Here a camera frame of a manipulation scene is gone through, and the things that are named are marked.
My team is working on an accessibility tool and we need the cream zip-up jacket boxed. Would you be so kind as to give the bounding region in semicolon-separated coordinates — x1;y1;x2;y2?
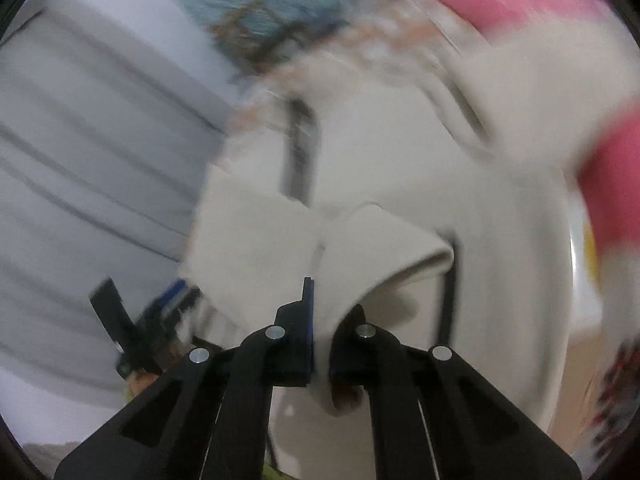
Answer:
180;32;589;428

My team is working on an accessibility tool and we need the person left hand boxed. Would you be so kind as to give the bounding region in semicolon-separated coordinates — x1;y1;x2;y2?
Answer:
125;370;158;402

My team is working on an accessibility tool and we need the white curtain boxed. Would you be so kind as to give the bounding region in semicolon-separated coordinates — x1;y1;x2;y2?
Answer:
0;0;237;411

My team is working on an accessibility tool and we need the wooden chair black seat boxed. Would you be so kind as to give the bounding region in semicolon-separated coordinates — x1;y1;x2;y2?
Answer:
206;0;322;75

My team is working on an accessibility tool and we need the pink floral blanket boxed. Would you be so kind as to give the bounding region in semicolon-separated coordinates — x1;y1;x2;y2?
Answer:
438;0;639;467

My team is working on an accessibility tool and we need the checkered orange white bedsheet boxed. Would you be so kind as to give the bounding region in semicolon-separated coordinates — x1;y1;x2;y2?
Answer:
229;0;462;132

